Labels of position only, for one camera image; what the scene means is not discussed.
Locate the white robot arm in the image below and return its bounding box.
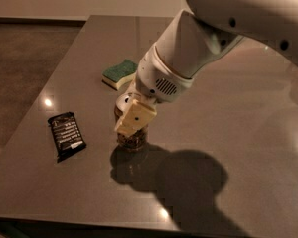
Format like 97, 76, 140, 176
115, 0, 298, 137

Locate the black rxbar chocolate wrapper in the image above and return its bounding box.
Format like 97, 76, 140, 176
48, 112, 86, 162

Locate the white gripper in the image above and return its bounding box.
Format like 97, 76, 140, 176
115, 44, 193, 137

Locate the green yellow sponge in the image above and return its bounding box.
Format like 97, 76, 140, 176
102, 59, 138, 90

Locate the orange soda can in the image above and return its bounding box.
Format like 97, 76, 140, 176
113, 103, 150, 152

